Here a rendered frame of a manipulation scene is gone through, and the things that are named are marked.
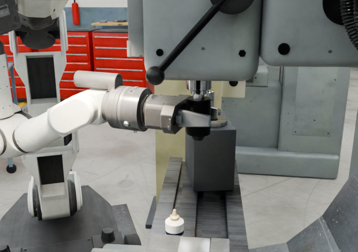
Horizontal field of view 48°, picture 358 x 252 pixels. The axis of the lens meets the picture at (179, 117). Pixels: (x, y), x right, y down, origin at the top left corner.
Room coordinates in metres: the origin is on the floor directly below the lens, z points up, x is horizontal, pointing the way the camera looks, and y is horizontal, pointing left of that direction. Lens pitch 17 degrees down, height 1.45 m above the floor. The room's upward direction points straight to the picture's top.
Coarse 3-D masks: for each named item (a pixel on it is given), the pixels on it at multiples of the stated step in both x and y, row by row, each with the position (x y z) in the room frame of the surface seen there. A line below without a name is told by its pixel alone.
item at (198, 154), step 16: (224, 128) 1.08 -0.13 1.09; (192, 144) 1.09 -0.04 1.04; (208, 144) 1.07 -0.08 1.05; (224, 144) 1.07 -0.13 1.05; (192, 160) 1.08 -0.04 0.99; (208, 160) 1.07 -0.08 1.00; (224, 160) 1.07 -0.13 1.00; (192, 176) 1.08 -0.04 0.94; (208, 176) 1.07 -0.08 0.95; (224, 176) 1.07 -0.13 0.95
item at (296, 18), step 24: (264, 0) 0.64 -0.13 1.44; (288, 0) 0.61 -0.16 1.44; (312, 0) 0.61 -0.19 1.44; (336, 0) 0.61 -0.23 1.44; (264, 24) 0.63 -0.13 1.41; (288, 24) 0.61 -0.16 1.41; (312, 24) 0.61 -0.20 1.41; (336, 24) 0.61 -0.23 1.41; (264, 48) 0.63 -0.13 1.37; (288, 48) 0.61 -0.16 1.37; (312, 48) 0.61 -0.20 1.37; (336, 48) 0.61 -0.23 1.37
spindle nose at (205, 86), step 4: (188, 80) 0.73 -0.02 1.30; (192, 80) 0.72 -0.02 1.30; (200, 80) 0.72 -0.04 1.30; (188, 84) 0.73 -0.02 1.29; (192, 84) 0.72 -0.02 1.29; (200, 84) 0.72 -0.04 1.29; (204, 84) 0.72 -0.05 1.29; (208, 84) 0.73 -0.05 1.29; (188, 88) 0.73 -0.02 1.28; (192, 88) 0.72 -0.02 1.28; (200, 88) 0.72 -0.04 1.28; (204, 88) 0.72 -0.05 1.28; (208, 88) 0.73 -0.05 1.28
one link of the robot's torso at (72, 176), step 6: (72, 174) 1.56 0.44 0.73; (72, 180) 1.56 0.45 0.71; (78, 180) 1.53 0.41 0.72; (30, 186) 1.44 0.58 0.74; (78, 186) 1.45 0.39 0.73; (30, 192) 1.39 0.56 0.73; (78, 192) 1.42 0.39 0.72; (30, 198) 1.37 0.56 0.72; (78, 198) 1.41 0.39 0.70; (30, 204) 1.36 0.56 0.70; (78, 204) 1.41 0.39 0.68; (30, 210) 1.37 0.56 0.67; (78, 210) 1.43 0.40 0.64
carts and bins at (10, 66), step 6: (6, 54) 3.64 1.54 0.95; (6, 60) 3.64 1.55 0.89; (12, 66) 3.91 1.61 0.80; (12, 72) 3.91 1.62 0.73; (12, 78) 3.91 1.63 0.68; (12, 84) 3.91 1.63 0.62; (12, 90) 3.91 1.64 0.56; (12, 162) 3.19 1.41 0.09; (6, 168) 3.17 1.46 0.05; (12, 168) 3.18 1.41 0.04
